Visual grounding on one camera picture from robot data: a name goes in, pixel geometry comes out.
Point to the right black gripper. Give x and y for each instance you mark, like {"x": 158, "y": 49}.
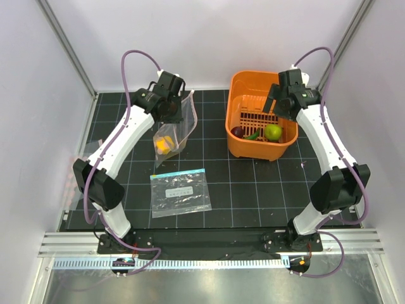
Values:
{"x": 274, "y": 92}

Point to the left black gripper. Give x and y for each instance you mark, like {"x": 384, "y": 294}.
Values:
{"x": 178, "y": 117}

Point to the orange plastic basket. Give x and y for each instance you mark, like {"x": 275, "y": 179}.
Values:
{"x": 246, "y": 98}

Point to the pink zip top bag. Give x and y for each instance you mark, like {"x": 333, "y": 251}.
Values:
{"x": 179, "y": 132}

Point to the green apple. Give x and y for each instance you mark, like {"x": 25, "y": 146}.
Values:
{"x": 273, "y": 132}

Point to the yellow bell pepper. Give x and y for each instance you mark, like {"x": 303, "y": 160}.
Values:
{"x": 164, "y": 145}

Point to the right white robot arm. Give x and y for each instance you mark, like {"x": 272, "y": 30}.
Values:
{"x": 343, "y": 180}

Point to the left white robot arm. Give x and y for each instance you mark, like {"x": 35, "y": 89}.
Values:
{"x": 96, "y": 176}

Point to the blue zip top bag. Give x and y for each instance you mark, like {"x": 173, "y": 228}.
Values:
{"x": 179, "y": 193}

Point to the green chili pepper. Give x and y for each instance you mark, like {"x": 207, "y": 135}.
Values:
{"x": 253, "y": 136}

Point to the dark purple plum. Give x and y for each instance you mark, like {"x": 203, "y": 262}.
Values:
{"x": 238, "y": 132}

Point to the black grid mat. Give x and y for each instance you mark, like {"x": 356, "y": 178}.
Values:
{"x": 244, "y": 192}

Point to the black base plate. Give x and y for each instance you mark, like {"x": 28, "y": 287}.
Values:
{"x": 253, "y": 243}

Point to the white slotted cable duct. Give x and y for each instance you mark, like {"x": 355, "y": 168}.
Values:
{"x": 115, "y": 263}

